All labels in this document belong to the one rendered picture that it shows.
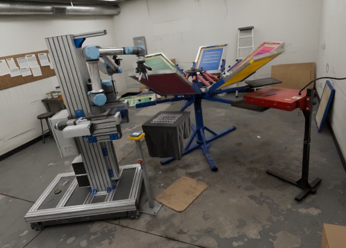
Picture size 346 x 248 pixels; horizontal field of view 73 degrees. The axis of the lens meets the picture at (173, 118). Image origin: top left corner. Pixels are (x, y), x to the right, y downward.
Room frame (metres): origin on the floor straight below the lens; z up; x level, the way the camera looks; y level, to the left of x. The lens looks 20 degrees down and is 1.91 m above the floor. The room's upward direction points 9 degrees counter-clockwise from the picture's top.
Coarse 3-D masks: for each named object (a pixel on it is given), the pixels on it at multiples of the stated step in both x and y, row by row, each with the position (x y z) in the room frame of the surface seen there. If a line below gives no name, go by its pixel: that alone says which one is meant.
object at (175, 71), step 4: (148, 72) 2.53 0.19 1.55; (152, 72) 2.51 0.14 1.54; (156, 72) 2.49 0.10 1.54; (160, 72) 2.46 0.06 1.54; (164, 72) 2.44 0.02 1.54; (168, 72) 2.42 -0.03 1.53; (172, 72) 2.39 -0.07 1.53; (176, 72) 2.39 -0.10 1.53; (132, 76) 2.64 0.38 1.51; (180, 76) 2.47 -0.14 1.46; (136, 80) 2.76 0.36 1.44; (184, 80) 2.57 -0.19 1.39; (188, 80) 2.66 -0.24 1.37; (144, 84) 2.86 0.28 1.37; (188, 84) 2.66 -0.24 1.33; (192, 84) 2.75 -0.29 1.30; (192, 88) 2.79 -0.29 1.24; (196, 92) 2.93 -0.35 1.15
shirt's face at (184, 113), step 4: (160, 112) 2.93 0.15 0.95; (164, 112) 2.91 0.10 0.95; (168, 112) 2.88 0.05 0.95; (172, 112) 2.86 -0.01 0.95; (176, 112) 2.83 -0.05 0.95; (180, 112) 2.81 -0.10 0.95; (184, 112) 2.79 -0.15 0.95; (188, 112) 2.76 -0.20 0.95; (156, 116) 2.81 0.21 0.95; (180, 116) 2.68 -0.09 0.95; (184, 116) 2.66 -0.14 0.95; (148, 120) 2.70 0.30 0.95; (152, 120) 2.68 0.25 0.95; (176, 120) 2.56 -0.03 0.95; (180, 120) 2.54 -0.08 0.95; (144, 124) 2.58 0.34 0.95; (148, 124) 2.56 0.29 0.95; (152, 124) 2.54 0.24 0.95; (156, 124) 2.52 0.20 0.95; (160, 124) 2.50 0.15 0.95; (164, 124) 2.48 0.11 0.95; (168, 124) 2.46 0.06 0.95; (172, 124) 2.45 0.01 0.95; (176, 124) 2.43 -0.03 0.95
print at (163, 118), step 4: (160, 116) 2.79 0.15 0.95; (164, 116) 2.76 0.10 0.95; (168, 116) 2.74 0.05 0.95; (172, 116) 2.72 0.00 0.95; (176, 116) 2.70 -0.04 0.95; (156, 120) 2.66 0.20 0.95; (160, 120) 2.64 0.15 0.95; (164, 120) 2.62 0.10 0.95; (168, 120) 2.60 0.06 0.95; (172, 120) 2.58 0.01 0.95
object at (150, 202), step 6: (132, 138) 2.24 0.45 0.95; (138, 138) 2.21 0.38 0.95; (138, 144) 2.27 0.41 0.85; (138, 150) 2.28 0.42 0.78; (144, 162) 2.29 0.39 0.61; (144, 168) 2.27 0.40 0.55; (144, 174) 2.27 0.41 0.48; (144, 180) 2.28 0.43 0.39; (150, 192) 2.29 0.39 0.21; (150, 198) 2.27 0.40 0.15; (150, 204) 2.27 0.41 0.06; (156, 204) 2.32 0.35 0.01; (162, 204) 2.30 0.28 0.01; (144, 210) 2.24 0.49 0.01; (150, 210) 2.23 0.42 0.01; (156, 210) 2.22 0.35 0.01
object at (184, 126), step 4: (188, 116) 2.72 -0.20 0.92; (184, 120) 2.60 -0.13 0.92; (188, 120) 2.74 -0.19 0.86; (180, 124) 2.48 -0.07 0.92; (184, 124) 2.61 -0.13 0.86; (188, 124) 2.74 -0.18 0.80; (180, 128) 2.48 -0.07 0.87; (184, 128) 2.60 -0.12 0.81; (188, 128) 2.72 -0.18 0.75; (180, 132) 2.49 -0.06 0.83; (184, 132) 2.60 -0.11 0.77; (188, 132) 2.71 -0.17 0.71; (180, 136) 2.46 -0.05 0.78; (184, 136) 2.60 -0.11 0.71; (188, 136) 2.66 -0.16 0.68; (180, 140) 2.46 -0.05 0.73; (180, 144) 2.46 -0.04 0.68; (180, 148) 2.45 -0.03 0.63; (180, 152) 2.45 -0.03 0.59
